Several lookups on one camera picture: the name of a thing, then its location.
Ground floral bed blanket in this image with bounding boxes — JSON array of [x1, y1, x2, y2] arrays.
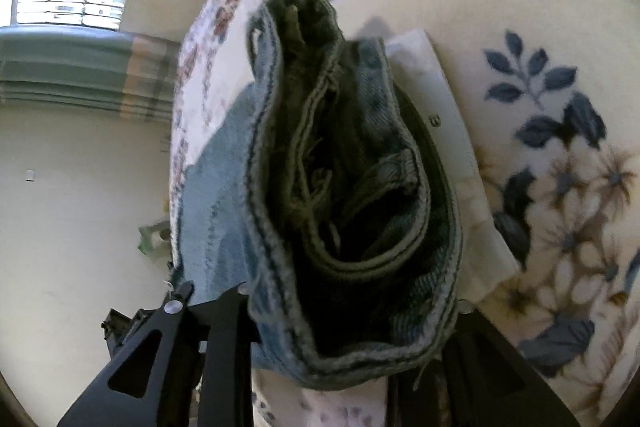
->
[[171, 0, 639, 426]]

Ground green striped curtain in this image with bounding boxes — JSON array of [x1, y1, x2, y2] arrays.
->
[[1, 25, 179, 121]]

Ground green white floor clutter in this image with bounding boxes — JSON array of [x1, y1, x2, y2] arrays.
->
[[138, 217, 171, 256]]

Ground blue denim jeans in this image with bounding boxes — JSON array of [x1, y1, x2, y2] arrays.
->
[[176, 0, 462, 390]]

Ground white folded garment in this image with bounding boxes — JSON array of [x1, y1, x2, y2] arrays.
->
[[384, 29, 518, 313]]

